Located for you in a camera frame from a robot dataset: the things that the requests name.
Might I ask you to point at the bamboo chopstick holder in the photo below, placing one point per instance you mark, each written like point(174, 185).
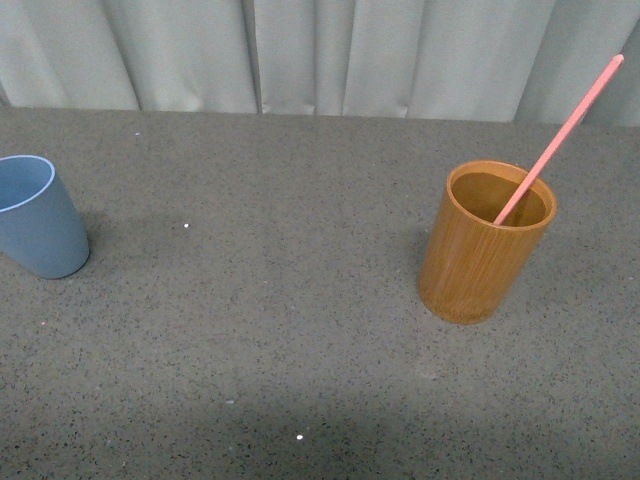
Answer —
point(470, 262)

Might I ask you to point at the blue plastic cup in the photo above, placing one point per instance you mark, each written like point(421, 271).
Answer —
point(41, 228)

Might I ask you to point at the pink chopstick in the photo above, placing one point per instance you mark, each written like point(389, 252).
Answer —
point(563, 133)

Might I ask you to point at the grey pleated curtain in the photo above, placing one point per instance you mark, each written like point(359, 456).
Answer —
point(522, 61)

